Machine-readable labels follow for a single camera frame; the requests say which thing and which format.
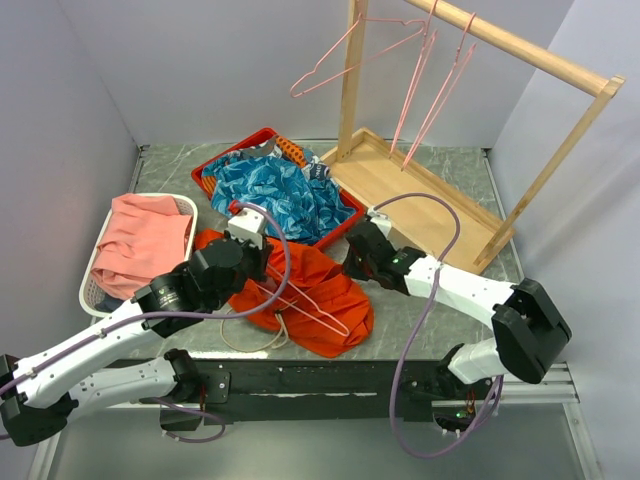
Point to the white perforated laundry basket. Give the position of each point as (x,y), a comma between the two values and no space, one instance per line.
(95,295)

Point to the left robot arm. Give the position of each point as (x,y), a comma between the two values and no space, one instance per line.
(42,394)

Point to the orange drawstring shorts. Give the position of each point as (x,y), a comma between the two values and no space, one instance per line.
(324,310)

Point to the red plastic bin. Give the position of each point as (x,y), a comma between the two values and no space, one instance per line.
(260,143)

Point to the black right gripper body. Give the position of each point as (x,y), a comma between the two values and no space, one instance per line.
(359,269)

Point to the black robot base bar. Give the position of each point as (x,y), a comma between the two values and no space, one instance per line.
(243,390)

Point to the wooden clothes rack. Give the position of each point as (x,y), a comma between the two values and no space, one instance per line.
(420,203)

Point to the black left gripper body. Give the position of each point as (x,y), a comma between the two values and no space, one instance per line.
(253,265)

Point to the pink garment in basket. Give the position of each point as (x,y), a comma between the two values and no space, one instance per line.
(135,240)

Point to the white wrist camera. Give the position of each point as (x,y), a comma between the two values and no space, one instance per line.
(381,220)
(247,224)

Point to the navy printed garment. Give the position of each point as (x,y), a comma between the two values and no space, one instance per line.
(316,172)

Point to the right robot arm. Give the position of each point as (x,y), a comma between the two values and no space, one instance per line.
(529,332)

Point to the blue leaf-patterned shorts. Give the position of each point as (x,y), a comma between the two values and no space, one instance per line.
(305,214)

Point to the orange dotted garment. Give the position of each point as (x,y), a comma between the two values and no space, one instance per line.
(291,151)

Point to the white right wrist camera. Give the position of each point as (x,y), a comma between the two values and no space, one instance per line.
(381,220)

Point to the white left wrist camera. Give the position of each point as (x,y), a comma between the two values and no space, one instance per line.
(247,224)

